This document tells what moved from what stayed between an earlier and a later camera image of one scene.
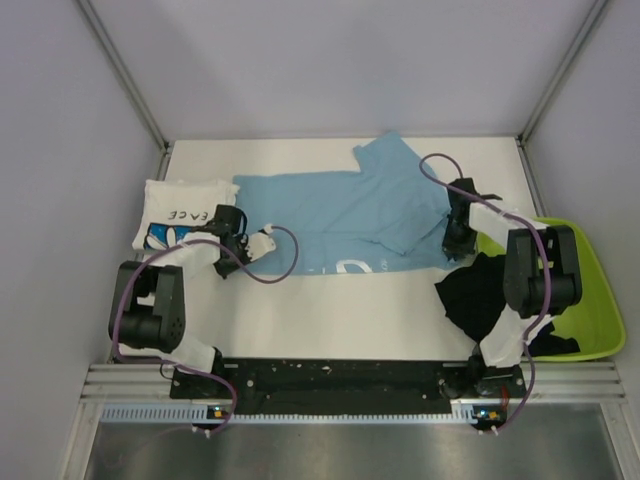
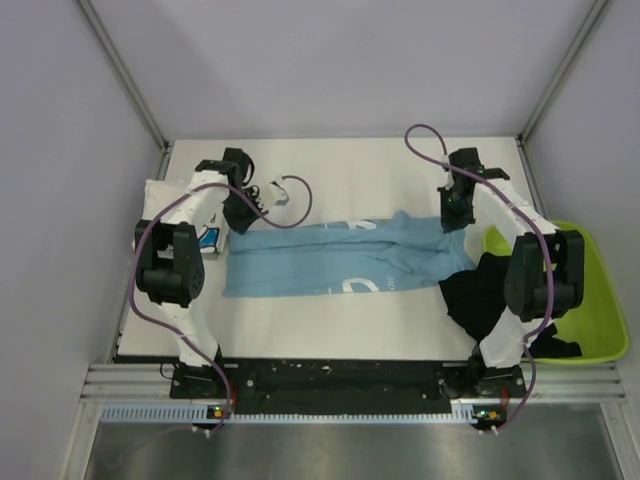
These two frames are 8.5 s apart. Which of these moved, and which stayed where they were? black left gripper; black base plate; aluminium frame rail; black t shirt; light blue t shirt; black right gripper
Moved: light blue t shirt; black right gripper; black left gripper
Stayed: black t shirt; black base plate; aluminium frame rail
